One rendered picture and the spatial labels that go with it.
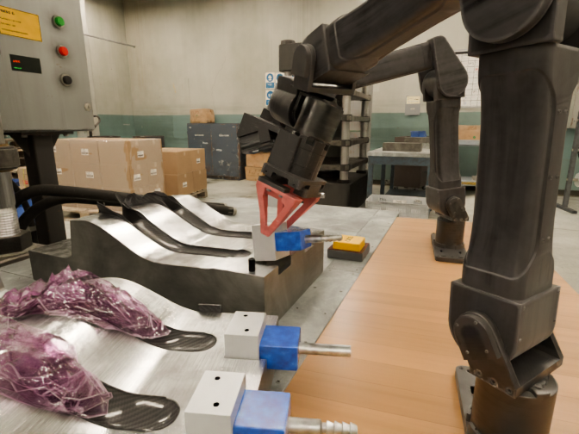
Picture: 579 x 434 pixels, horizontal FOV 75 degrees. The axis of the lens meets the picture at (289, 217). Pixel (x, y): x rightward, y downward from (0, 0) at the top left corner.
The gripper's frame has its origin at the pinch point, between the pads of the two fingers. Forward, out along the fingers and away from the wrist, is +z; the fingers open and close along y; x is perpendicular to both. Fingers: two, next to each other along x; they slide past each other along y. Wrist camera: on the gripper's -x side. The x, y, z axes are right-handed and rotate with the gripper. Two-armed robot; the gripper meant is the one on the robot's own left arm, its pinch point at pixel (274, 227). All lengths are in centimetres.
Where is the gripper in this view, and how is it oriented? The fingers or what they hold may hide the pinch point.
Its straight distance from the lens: 57.2
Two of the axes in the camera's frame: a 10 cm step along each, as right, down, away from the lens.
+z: -3.7, 8.9, 2.5
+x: 8.3, 4.4, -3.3
